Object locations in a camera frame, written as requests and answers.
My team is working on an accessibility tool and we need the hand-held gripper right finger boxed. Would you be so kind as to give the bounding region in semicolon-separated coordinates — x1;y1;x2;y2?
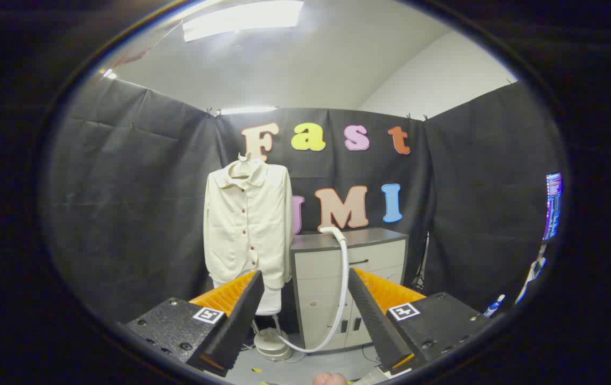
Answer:
348;267;493;375

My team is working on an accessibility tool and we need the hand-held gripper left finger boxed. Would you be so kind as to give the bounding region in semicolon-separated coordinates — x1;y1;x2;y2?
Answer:
123;270;266;378

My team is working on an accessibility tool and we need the round garment steamer base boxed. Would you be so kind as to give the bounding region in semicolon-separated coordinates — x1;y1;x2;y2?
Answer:
253;327;294;362

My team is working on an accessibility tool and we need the white garment steamer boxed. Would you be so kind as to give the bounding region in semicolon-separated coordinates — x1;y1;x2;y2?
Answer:
276;226;350;353

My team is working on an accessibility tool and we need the cream button shirt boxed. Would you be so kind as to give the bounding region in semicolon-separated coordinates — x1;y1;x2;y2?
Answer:
203;155;293;291

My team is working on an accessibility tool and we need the beige cabinet with grey top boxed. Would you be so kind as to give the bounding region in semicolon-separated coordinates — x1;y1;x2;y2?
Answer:
289;228;409;352

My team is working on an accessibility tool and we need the blue and white bottle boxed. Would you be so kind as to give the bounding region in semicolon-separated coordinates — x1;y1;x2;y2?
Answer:
483;294;506;317

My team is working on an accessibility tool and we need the computer monitor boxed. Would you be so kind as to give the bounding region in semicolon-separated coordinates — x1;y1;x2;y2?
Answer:
543;172;563;242

